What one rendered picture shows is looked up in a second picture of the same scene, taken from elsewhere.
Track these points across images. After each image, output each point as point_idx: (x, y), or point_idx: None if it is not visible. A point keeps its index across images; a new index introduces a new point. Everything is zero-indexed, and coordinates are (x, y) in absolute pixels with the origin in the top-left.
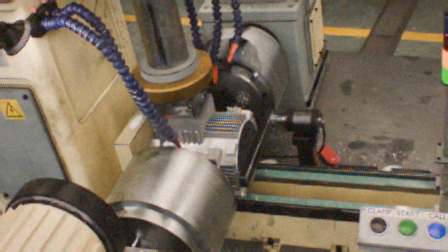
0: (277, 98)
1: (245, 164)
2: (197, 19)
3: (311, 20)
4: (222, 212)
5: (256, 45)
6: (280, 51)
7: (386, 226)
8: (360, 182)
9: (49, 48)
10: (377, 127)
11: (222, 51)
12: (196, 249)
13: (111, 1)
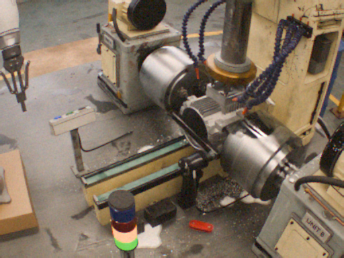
0: (225, 161)
1: (182, 117)
2: (267, 82)
3: (291, 222)
4: (152, 85)
5: (259, 140)
6: (257, 168)
7: (78, 109)
8: (138, 180)
9: None
10: None
11: (261, 117)
12: (141, 70)
13: (295, 49)
